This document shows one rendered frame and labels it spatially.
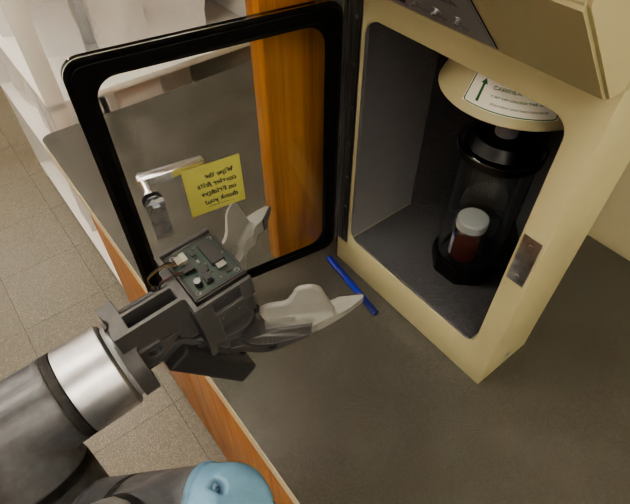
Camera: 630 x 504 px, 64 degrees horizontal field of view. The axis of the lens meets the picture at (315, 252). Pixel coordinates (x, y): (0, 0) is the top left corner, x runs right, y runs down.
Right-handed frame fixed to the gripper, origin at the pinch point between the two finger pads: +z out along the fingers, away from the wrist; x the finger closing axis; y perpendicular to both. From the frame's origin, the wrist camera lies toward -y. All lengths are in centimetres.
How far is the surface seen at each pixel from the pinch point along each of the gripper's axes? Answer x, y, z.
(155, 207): 19.4, -2.5, -8.9
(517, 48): -6.6, 17.9, 16.1
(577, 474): -30.0, -31.4, 16.9
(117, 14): 114, -22, 21
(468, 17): -2.7, 19.5, 14.6
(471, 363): -11.7, -28.1, 17.0
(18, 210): 193, -122, -34
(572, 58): -11.8, 19.9, 14.4
